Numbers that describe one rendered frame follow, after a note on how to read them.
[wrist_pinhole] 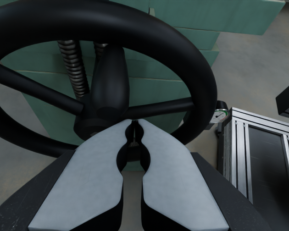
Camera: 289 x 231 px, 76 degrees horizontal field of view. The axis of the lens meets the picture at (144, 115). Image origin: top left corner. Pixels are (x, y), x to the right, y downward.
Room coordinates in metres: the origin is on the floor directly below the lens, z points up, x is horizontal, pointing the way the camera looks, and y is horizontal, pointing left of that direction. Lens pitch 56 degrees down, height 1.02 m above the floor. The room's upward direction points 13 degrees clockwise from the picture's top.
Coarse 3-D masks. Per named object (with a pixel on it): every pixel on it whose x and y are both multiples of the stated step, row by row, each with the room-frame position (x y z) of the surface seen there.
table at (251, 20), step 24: (0, 0) 0.26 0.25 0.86; (168, 0) 0.31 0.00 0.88; (192, 0) 0.32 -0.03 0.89; (216, 0) 0.33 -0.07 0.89; (240, 0) 0.34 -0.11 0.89; (264, 0) 0.35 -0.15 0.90; (192, 24) 0.32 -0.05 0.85; (216, 24) 0.33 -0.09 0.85; (240, 24) 0.34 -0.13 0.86; (264, 24) 0.35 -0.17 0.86; (24, 48) 0.18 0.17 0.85; (48, 48) 0.18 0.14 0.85
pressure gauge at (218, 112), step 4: (220, 100) 0.32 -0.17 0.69; (220, 104) 0.30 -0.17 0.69; (224, 104) 0.31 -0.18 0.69; (216, 108) 0.29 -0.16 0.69; (220, 108) 0.29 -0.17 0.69; (224, 108) 0.29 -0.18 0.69; (216, 112) 0.29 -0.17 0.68; (220, 112) 0.29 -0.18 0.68; (224, 112) 0.29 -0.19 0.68; (228, 112) 0.29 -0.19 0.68; (220, 116) 0.29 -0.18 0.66; (224, 116) 0.29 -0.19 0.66; (228, 116) 0.29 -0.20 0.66; (212, 120) 0.29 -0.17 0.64; (216, 120) 0.29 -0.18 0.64; (220, 120) 0.29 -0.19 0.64; (224, 120) 0.29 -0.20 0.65
